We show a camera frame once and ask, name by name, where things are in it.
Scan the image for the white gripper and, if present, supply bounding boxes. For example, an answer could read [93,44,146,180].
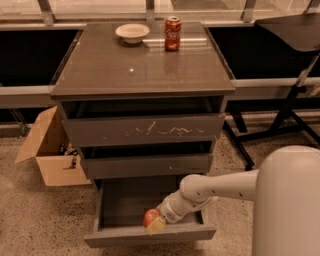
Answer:
[145,197,183,235]

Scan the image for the red apple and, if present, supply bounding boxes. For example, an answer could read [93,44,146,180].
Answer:
[143,209,159,228]

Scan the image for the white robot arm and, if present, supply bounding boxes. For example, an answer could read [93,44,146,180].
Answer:
[143,146,320,256]

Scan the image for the grey bottom drawer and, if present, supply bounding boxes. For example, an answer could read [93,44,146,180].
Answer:
[84,175,216,248]

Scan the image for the grey drawer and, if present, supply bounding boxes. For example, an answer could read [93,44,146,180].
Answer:
[81,141,214,179]
[84,175,216,248]
[62,97,225,147]

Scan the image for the grey middle drawer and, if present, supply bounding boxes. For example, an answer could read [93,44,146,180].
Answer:
[81,141,214,179]

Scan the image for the grey top drawer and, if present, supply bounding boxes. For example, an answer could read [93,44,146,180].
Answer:
[62,97,225,147]

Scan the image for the grey drawer cabinet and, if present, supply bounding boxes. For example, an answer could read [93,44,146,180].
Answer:
[49,21,236,183]

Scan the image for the open cardboard box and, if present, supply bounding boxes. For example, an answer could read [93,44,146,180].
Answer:
[15,107,91,186]

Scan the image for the white bowl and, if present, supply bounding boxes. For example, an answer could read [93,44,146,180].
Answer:
[115,24,150,44]

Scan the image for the red cola can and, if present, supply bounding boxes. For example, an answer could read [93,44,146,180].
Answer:
[164,16,182,51]

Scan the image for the black rolling stand table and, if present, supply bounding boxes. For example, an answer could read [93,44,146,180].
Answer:
[223,11,320,171]

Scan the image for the grey window sill rail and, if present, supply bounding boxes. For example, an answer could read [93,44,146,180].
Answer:
[0,77,320,109]

